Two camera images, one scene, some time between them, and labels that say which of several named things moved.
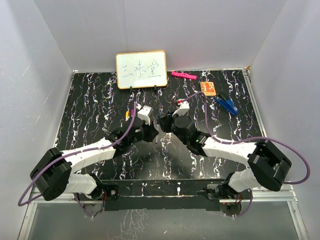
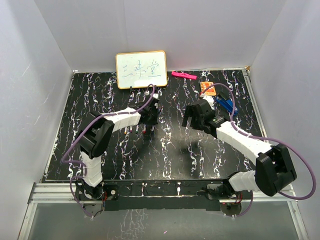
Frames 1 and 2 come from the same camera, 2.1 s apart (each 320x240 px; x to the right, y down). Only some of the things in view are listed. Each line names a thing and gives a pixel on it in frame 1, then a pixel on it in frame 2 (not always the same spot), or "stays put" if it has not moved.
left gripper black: [151, 132] -> [154, 122]
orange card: [208, 88] stays put
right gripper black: [165, 122] -> [190, 113]
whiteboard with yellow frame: [141, 69] stays put
